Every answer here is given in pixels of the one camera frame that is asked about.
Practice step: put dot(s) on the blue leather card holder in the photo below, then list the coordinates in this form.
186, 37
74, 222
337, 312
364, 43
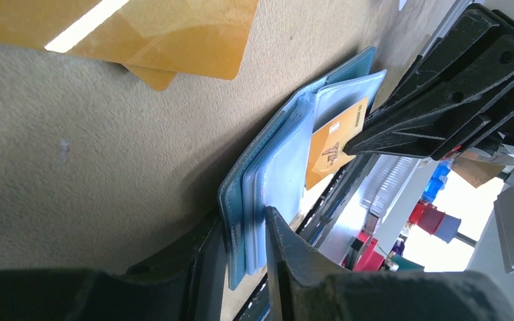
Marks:
271, 170

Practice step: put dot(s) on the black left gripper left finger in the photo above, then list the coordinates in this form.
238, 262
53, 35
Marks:
183, 281

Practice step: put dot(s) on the single orange credit card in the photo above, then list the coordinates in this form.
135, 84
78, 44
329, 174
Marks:
326, 153

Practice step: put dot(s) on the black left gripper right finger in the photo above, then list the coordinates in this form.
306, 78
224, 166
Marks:
305, 285

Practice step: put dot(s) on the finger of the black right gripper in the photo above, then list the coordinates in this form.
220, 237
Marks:
445, 92
439, 145

